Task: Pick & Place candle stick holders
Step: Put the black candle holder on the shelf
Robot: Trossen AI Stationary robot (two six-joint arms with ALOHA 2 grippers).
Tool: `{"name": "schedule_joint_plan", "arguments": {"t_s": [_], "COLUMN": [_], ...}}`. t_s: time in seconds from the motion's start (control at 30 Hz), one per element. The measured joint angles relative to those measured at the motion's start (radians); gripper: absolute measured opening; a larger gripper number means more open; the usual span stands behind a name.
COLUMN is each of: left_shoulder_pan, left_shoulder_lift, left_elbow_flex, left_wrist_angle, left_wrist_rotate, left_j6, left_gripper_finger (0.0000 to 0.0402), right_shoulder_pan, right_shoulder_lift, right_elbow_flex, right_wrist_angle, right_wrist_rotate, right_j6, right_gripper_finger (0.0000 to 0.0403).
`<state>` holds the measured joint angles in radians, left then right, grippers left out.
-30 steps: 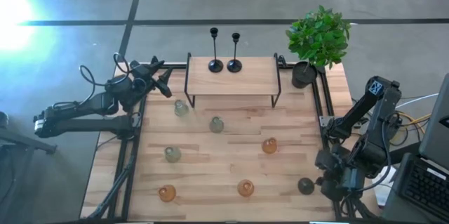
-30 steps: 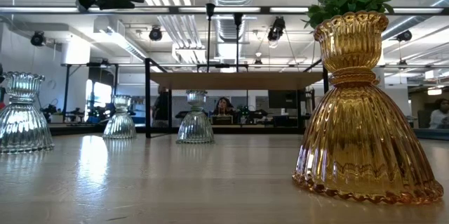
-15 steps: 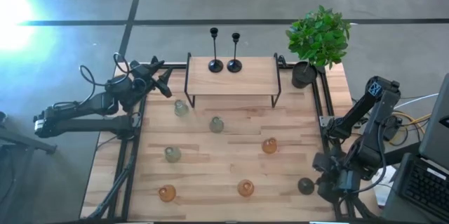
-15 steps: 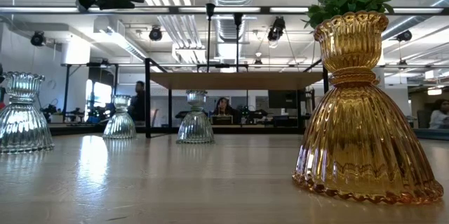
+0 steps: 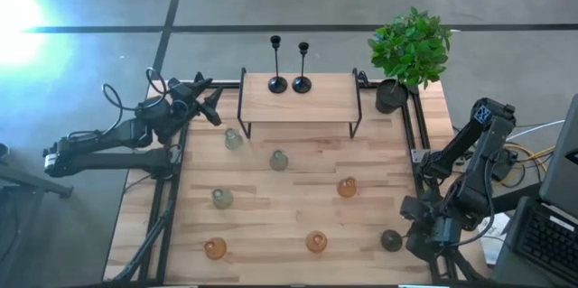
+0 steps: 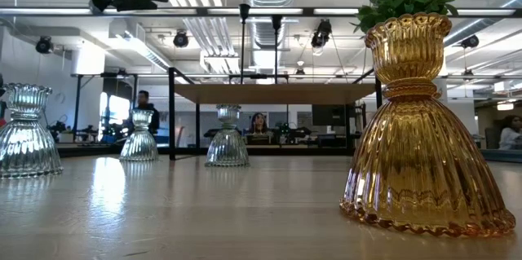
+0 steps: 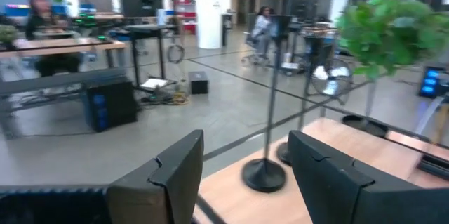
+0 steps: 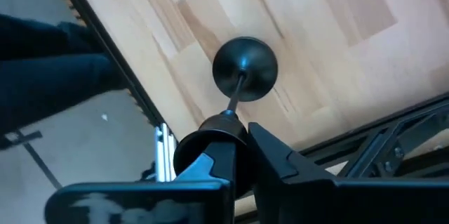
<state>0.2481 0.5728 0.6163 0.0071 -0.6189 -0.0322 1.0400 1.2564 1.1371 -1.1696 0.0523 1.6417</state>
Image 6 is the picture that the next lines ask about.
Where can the medium black metal candlestick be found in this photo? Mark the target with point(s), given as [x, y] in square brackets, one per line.
[276, 21]

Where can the clear ribbed glass candle holder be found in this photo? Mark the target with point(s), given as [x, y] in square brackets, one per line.
[26, 146]
[140, 146]
[227, 150]

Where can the amber ribbed glass candle holder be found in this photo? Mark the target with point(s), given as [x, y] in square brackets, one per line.
[420, 150]

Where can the black ceiling spotlight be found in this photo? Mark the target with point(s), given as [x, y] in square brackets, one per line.
[180, 39]
[43, 44]
[470, 42]
[322, 32]

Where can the person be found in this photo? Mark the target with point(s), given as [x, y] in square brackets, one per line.
[259, 123]
[143, 99]
[511, 135]

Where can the tallest black metal candlestick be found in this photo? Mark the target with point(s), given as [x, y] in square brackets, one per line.
[244, 11]

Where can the black background monitor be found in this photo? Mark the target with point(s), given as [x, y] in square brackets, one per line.
[328, 115]

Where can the black overhead frame beam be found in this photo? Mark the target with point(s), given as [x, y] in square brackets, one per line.
[308, 11]

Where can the wooden shelf black metal frame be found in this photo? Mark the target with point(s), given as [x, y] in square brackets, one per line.
[273, 93]

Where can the black table back rail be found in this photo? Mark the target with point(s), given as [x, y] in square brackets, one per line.
[285, 151]

